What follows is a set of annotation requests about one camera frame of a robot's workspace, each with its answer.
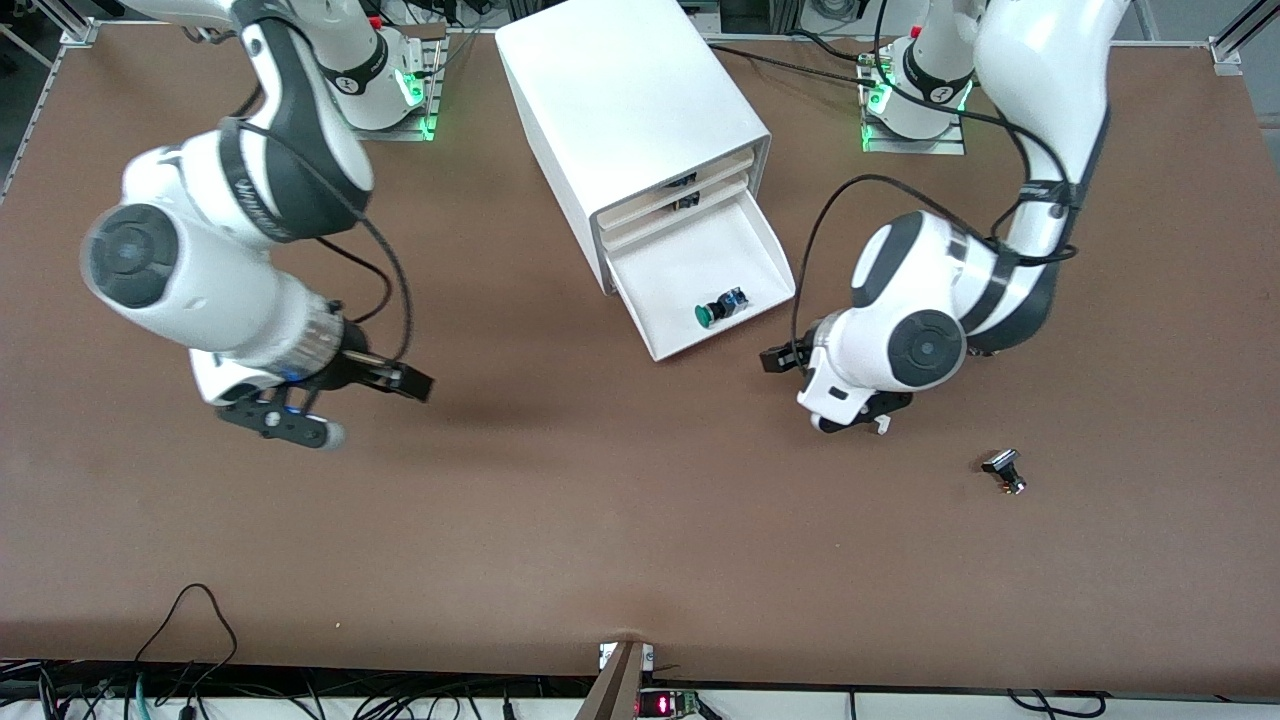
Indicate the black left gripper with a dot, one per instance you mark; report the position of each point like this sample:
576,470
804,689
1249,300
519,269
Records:
786,357

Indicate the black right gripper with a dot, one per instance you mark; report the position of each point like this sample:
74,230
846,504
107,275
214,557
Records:
358,369

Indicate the green push button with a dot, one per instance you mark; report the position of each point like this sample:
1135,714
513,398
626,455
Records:
720,310

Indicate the cream white drawer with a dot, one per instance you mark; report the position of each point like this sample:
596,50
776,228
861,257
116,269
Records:
640,207
640,228
690,270

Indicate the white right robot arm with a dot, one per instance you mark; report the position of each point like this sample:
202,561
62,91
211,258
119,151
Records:
200,280

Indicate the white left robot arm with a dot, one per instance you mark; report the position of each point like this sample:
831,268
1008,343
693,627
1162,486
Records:
1045,70

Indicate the white drawer cabinet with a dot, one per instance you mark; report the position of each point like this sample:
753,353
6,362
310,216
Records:
620,90

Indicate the small dark electronic part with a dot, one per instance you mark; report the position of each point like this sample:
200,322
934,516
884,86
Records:
681,182
686,203

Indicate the device with red display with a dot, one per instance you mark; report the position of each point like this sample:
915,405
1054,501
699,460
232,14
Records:
665,705

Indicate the black and silver switch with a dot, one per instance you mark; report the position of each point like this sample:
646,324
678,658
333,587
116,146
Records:
1003,465

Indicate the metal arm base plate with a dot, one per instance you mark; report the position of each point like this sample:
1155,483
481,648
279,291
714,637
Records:
940,148
395,133

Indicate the white stand bracket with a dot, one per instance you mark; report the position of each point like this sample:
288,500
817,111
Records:
605,655

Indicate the grey camera stand bar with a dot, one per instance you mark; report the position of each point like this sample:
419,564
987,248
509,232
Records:
618,690

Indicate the aluminium frame profile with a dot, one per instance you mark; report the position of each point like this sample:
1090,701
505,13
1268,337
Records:
75,28
1228,50

